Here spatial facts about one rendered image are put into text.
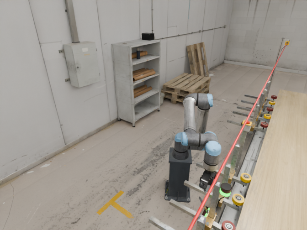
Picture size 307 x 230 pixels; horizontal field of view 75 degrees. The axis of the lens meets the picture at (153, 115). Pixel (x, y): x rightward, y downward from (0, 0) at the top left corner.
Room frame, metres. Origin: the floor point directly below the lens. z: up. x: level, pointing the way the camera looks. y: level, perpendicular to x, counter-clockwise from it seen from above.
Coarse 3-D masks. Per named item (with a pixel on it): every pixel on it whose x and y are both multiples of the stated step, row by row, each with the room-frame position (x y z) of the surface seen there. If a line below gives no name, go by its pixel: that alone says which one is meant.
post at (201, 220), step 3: (201, 216) 0.67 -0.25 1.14; (198, 219) 0.66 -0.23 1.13; (201, 219) 0.66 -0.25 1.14; (204, 219) 0.66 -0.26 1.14; (198, 222) 0.65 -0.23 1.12; (201, 222) 0.64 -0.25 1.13; (204, 222) 0.64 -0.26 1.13; (198, 225) 0.65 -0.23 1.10; (201, 225) 0.64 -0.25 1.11; (204, 225) 0.65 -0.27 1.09; (198, 228) 0.65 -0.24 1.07; (201, 228) 0.64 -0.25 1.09
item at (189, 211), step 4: (172, 200) 0.99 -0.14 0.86; (172, 204) 0.97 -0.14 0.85; (176, 204) 0.96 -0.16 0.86; (180, 204) 0.96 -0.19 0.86; (180, 208) 0.93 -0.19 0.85; (184, 208) 0.93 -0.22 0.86; (188, 208) 0.93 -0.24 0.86; (184, 212) 0.92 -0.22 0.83; (188, 212) 0.90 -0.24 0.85; (192, 212) 0.90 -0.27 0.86; (192, 216) 0.88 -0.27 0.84; (204, 216) 0.87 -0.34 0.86; (212, 224) 0.81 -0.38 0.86; (216, 224) 0.81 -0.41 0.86; (216, 228) 0.79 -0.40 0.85; (220, 228) 0.78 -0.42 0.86
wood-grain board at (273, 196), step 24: (288, 96) 2.85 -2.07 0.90; (288, 120) 2.10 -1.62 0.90; (264, 144) 1.62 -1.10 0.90; (288, 144) 1.62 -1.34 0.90; (264, 168) 1.28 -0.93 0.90; (288, 168) 1.28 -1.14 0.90; (264, 192) 1.03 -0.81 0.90; (288, 192) 1.03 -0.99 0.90; (240, 216) 0.84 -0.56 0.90; (264, 216) 0.84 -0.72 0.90; (288, 216) 0.84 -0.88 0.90
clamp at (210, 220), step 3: (216, 213) 0.89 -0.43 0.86; (207, 216) 0.86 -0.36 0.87; (216, 216) 0.87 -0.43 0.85; (207, 219) 0.84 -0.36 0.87; (210, 219) 0.84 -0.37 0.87; (213, 219) 0.84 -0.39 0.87; (210, 222) 0.82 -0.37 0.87; (210, 225) 0.80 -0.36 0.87; (204, 228) 0.80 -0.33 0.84; (207, 228) 0.79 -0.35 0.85; (210, 228) 0.78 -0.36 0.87
